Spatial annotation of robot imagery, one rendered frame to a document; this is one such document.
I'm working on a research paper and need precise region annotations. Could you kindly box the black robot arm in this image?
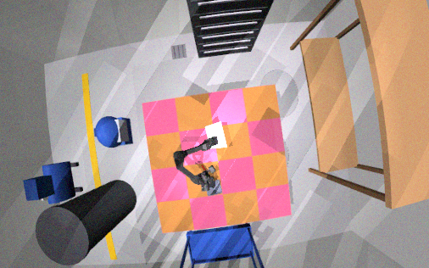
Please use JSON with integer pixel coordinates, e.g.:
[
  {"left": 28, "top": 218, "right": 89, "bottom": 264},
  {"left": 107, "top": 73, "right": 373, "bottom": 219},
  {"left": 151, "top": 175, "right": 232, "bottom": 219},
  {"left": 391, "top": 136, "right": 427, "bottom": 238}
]
[{"left": 173, "top": 137, "right": 218, "bottom": 192}]

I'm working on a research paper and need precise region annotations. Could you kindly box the grey square panel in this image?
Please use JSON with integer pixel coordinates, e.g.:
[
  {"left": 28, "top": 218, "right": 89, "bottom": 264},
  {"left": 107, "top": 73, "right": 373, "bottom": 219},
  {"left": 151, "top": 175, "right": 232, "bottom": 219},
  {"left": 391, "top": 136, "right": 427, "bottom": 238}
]
[{"left": 207, "top": 179, "right": 222, "bottom": 197}]

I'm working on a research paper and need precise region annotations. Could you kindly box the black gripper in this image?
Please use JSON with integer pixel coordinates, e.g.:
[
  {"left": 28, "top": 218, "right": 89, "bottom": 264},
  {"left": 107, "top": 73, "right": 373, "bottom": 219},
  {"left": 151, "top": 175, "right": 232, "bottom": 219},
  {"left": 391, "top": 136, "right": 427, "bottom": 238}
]
[{"left": 197, "top": 165, "right": 215, "bottom": 177}]

